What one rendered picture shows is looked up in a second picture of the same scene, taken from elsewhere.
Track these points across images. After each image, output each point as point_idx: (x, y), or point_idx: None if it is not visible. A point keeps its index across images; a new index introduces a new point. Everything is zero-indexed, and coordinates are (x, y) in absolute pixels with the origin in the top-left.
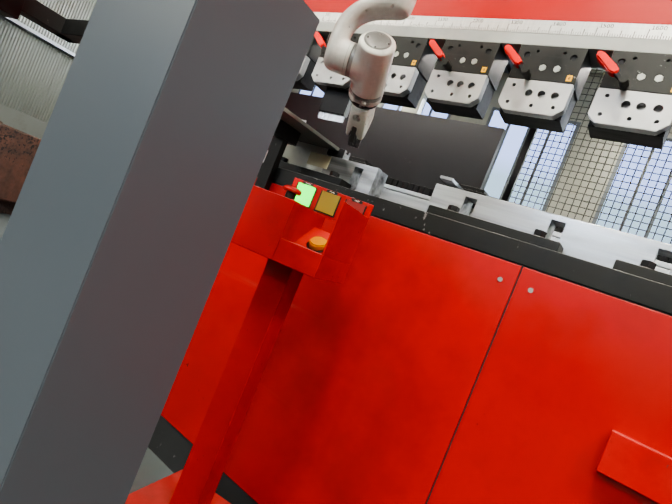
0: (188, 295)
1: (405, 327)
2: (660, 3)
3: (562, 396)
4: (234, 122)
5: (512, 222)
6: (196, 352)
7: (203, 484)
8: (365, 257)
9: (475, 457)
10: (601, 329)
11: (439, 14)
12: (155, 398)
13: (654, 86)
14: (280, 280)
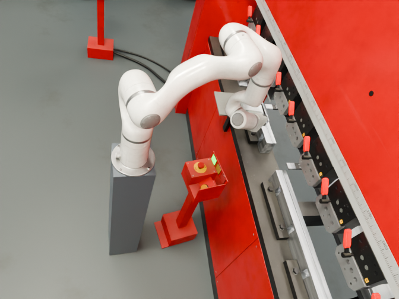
0: (139, 215)
1: (236, 220)
2: (364, 174)
3: (250, 280)
4: (135, 196)
5: (284, 211)
6: None
7: (180, 223)
8: (236, 187)
9: (234, 270)
10: (261, 276)
11: (306, 81)
12: (139, 225)
13: (337, 212)
14: None
